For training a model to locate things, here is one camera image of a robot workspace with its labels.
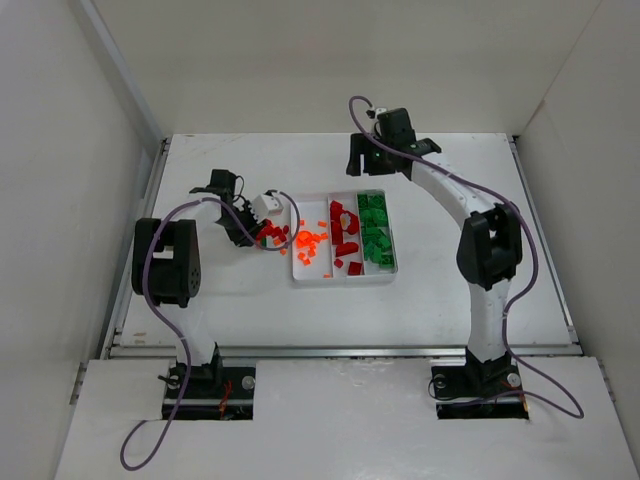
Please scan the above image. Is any red flower print lego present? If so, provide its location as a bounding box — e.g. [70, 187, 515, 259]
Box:
[329, 200, 360, 246]

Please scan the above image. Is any orange dome lego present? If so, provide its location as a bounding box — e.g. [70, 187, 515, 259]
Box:
[296, 230, 315, 249]

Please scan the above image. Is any red arch lego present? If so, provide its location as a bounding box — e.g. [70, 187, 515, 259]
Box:
[335, 241, 360, 258]

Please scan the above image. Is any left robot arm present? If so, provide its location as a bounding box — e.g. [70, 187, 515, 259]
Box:
[131, 169, 266, 313]

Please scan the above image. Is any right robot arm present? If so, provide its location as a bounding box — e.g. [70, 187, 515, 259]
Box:
[346, 106, 523, 398]

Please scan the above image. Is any red lego pile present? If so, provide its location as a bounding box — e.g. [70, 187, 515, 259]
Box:
[256, 219, 290, 255]

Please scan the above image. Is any green lego pile in tray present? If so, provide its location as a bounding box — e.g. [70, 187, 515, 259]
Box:
[356, 190, 397, 275]

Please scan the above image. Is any white three-compartment tray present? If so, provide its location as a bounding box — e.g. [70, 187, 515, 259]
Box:
[291, 189, 398, 286]

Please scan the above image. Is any orange lego pile in tray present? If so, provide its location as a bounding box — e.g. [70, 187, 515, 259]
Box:
[292, 218, 333, 283]

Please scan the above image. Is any red square lego in tray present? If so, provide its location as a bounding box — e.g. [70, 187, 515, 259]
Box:
[347, 261, 364, 276]

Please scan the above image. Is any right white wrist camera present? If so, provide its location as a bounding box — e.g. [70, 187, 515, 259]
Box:
[366, 108, 387, 120]

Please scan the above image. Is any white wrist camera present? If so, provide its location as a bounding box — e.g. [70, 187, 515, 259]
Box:
[366, 108, 387, 120]
[251, 191, 284, 221]

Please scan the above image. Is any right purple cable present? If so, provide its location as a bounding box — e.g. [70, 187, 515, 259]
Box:
[347, 95, 585, 420]

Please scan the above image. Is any purple cable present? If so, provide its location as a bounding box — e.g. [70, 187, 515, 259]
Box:
[347, 95, 585, 420]
[119, 192, 302, 471]

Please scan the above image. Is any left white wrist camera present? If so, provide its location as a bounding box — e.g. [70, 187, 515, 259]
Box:
[251, 191, 284, 221]

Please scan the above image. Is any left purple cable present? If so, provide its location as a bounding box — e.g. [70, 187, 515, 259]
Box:
[119, 192, 302, 471]

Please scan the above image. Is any aluminium rail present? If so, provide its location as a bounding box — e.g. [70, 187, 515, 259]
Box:
[101, 343, 583, 359]

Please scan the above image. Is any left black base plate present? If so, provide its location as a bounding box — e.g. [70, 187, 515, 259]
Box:
[175, 358, 256, 421]

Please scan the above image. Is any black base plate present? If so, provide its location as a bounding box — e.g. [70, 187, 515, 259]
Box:
[429, 365, 529, 420]
[175, 358, 256, 421]

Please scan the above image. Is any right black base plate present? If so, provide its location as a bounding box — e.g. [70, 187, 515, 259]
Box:
[429, 365, 529, 420]

